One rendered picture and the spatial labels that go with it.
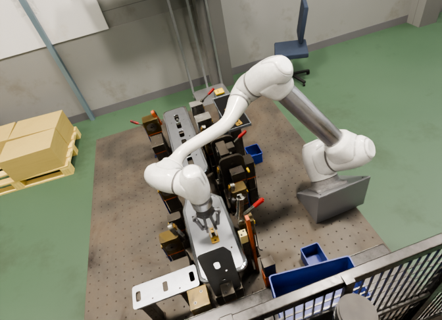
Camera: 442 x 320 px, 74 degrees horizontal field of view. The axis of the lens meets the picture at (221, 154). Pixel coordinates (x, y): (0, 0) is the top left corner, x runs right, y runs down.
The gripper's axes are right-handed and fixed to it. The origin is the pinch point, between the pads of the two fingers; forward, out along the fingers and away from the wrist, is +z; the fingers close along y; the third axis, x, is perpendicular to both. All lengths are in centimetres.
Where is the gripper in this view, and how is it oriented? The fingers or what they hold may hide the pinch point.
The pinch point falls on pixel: (212, 230)
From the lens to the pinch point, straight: 141.6
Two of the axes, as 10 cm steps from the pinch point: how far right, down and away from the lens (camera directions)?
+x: 2.8, 6.3, -7.3
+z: 1.7, 7.1, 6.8
